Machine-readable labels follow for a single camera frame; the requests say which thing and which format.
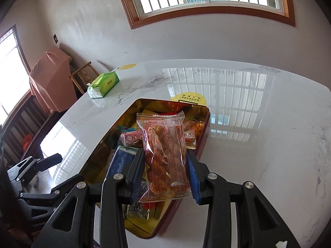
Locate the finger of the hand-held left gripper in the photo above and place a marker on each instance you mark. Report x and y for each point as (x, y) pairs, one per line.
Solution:
(38, 197)
(49, 161)

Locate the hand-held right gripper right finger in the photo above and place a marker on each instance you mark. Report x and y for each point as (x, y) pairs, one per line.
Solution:
(194, 180)

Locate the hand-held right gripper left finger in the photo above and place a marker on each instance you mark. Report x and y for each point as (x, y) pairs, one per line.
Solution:
(137, 178)

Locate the navy and light blue packet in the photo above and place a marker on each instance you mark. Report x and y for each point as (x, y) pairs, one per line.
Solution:
(119, 162)

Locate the long clear orange snack packet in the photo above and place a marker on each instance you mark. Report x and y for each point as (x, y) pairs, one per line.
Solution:
(165, 155)

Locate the pink candy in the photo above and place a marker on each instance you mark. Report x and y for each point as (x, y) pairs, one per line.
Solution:
(132, 137)

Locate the short clear orange snack packet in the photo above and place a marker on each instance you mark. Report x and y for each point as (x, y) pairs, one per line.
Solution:
(194, 130)

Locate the red tin box gold interior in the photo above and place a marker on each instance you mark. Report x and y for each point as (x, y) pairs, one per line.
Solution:
(129, 116)

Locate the gold foil snack packet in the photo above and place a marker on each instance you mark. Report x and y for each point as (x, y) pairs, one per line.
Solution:
(148, 112)

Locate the red snack packet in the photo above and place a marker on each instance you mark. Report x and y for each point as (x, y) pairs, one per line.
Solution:
(168, 113)

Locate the small red object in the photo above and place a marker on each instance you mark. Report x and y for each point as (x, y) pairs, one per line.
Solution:
(27, 142)

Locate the dark wooden bench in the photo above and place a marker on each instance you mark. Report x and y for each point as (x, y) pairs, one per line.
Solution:
(25, 124)

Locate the pink cloth covered cabinet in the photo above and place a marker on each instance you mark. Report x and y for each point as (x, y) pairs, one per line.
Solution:
(49, 82)

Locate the round yellow table sticker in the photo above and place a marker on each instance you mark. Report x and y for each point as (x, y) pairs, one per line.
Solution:
(188, 98)

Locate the bright side window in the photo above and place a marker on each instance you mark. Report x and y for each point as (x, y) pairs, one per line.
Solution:
(10, 77)

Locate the wooden stool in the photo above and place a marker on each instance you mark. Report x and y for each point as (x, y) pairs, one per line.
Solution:
(84, 75)

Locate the green tissue pack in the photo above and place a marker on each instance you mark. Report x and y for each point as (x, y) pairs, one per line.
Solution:
(106, 82)

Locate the white paper scrap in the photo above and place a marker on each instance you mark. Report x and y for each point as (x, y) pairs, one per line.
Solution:
(281, 244)

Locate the yellow rectangular table sticker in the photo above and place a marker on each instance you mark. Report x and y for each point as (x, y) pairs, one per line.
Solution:
(126, 66)

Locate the dark wall switch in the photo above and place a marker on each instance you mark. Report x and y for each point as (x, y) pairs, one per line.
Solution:
(55, 38)

